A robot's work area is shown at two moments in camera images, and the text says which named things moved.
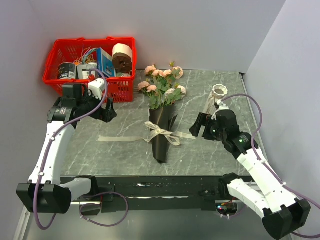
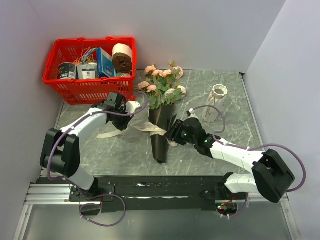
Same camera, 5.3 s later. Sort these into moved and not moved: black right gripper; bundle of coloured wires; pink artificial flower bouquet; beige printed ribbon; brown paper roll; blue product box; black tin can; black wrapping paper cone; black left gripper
Moved: beige printed ribbon; black left gripper; black right gripper
Not moved: blue product box; black tin can; bundle of coloured wires; brown paper roll; pink artificial flower bouquet; black wrapping paper cone
